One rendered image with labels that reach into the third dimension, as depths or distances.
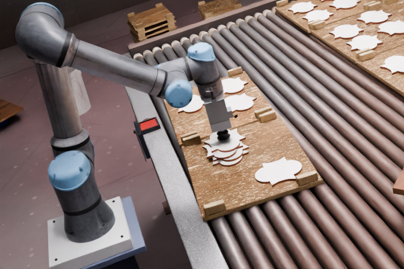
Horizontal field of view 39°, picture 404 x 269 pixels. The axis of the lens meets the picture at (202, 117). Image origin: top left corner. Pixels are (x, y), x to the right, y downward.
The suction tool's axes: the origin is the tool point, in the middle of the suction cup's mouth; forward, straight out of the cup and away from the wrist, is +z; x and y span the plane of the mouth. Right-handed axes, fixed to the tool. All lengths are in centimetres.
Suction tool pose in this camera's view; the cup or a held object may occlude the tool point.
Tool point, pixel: (223, 136)
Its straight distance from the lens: 180.1
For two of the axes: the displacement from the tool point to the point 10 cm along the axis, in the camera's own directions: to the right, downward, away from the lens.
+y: -1.1, -4.6, 8.8
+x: -9.6, 2.6, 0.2
